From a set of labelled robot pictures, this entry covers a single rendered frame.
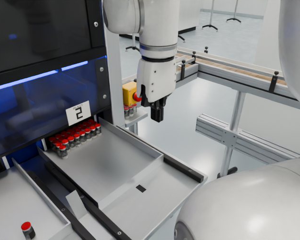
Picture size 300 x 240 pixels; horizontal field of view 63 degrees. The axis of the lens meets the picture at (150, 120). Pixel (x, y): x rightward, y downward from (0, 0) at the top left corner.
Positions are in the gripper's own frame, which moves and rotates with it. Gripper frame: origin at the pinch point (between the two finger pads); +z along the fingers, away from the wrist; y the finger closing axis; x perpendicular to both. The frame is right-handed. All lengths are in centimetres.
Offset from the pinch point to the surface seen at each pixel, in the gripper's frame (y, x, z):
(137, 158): -1.4, -9.6, 22.1
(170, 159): -6.8, 0.2, 20.3
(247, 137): -86, -2, 55
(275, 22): -144, -22, 0
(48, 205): 28.4, -13.3, 22.1
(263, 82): -82, 0, 18
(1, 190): 35, -28, 22
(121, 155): 1.5, -14.5, 22.1
